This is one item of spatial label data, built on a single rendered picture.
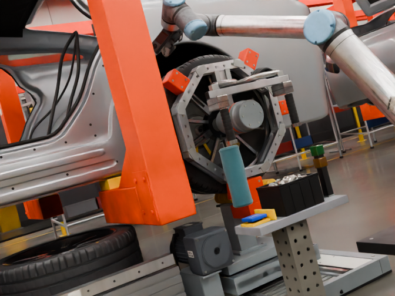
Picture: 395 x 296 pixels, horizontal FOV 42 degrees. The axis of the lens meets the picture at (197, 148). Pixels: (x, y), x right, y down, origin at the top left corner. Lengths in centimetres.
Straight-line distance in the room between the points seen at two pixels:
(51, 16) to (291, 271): 1098
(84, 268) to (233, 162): 74
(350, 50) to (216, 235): 97
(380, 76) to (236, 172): 75
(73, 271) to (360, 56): 130
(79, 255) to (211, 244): 56
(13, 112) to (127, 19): 274
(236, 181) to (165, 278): 50
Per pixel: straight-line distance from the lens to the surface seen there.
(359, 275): 242
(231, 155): 218
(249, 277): 239
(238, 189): 219
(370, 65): 177
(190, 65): 240
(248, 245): 254
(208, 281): 232
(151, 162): 197
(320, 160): 209
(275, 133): 248
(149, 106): 200
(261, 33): 210
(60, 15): 1256
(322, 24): 181
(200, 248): 223
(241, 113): 221
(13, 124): 465
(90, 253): 209
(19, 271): 212
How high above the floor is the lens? 79
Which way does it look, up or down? 1 degrees down
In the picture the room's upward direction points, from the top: 15 degrees counter-clockwise
